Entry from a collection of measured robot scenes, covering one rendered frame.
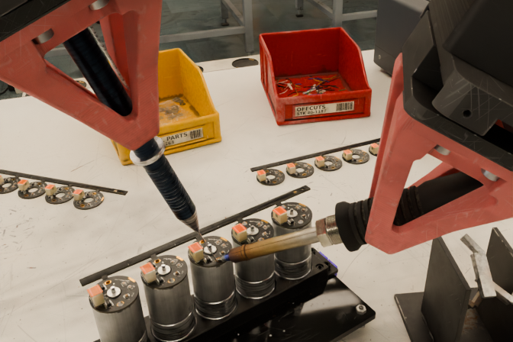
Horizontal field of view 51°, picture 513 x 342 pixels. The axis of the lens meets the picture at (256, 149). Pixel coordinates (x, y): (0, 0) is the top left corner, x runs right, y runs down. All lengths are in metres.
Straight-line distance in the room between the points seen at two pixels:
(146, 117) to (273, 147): 0.30
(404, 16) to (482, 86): 0.45
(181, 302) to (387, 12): 0.45
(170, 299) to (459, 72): 0.19
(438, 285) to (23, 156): 0.40
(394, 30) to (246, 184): 0.27
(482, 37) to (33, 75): 0.14
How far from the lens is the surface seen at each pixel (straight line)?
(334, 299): 0.35
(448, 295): 0.31
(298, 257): 0.34
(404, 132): 0.20
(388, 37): 0.66
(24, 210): 0.49
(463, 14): 0.19
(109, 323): 0.29
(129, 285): 0.30
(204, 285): 0.31
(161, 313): 0.31
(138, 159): 0.24
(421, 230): 0.25
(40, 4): 0.18
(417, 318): 0.36
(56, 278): 0.41
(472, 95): 0.18
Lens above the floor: 1.01
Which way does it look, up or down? 31 degrees down
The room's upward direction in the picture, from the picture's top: 3 degrees counter-clockwise
